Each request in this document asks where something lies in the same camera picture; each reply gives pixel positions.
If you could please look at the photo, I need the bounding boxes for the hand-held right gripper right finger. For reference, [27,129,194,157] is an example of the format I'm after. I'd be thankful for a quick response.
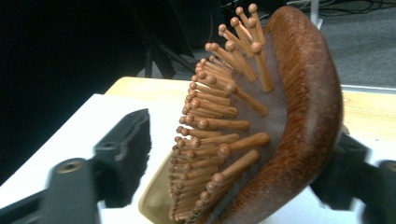
[310,133,372,211]

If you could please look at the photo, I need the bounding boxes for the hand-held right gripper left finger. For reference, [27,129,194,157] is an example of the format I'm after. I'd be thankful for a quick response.
[92,108,152,209]

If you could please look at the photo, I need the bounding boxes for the cream square cup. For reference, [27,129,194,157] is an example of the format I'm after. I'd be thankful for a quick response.
[137,151,188,224]

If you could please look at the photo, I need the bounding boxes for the wooden paddle hairbrush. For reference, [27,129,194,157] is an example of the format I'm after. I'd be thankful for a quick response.
[167,3,345,224]

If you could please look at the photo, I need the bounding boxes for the black tripod stand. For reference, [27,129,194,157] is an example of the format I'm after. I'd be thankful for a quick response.
[124,0,202,79]

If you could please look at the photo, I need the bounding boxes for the white pole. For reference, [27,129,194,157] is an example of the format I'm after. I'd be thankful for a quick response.
[309,0,324,31]

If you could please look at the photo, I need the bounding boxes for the black cables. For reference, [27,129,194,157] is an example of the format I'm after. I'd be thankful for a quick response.
[318,0,396,17]

